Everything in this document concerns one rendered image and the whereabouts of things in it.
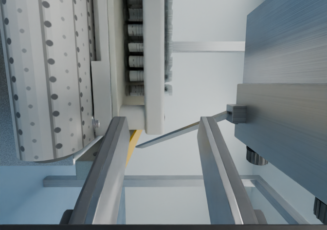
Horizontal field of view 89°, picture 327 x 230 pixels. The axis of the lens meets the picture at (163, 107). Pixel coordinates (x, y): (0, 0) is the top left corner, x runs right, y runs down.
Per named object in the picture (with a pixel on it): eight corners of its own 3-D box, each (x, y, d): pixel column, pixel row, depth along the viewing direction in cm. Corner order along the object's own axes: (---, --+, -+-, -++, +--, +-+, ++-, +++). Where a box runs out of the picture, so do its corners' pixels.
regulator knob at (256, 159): (251, 166, 26) (279, 166, 26) (253, 151, 26) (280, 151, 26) (241, 157, 30) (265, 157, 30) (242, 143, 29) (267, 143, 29)
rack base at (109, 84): (132, -3, 38) (143, -3, 38) (135, 105, 41) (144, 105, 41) (76, -160, 13) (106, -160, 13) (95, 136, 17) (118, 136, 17)
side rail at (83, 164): (75, 180, 13) (117, 180, 13) (74, 160, 12) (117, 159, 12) (155, 92, 144) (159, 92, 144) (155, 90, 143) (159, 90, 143)
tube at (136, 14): (109, 10, 20) (172, 11, 20) (109, 22, 20) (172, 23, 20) (105, 5, 19) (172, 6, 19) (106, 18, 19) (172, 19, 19)
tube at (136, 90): (112, 85, 21) (172, 85, 21) (113, 95, 21) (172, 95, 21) (109, 85, 20) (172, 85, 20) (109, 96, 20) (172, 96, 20)
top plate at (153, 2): (154, -4, 38) (163, -4, 38) (155, 105, 41) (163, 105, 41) (138, -161, 13) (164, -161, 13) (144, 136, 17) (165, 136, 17)
